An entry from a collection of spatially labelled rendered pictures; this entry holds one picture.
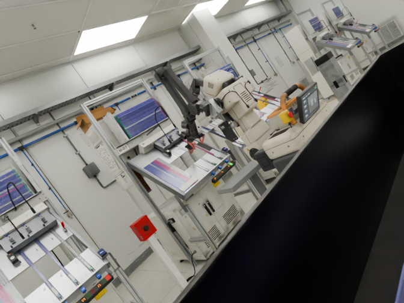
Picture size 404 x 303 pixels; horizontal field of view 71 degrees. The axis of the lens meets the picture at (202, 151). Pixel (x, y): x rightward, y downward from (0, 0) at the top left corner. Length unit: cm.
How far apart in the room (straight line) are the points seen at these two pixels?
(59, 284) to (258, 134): 161
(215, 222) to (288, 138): 148
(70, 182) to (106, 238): 89
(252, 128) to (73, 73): 331
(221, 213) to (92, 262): 138
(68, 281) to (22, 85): 303
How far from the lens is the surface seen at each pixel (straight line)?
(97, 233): 408
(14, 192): 248
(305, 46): 677
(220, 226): 292
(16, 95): 443
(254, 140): 201
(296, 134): 167
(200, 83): 250
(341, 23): 820
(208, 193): 289
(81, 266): 211
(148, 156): 279
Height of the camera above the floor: 112
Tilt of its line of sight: 5 degrees down
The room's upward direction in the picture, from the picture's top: 34 degrees counter-clockwise
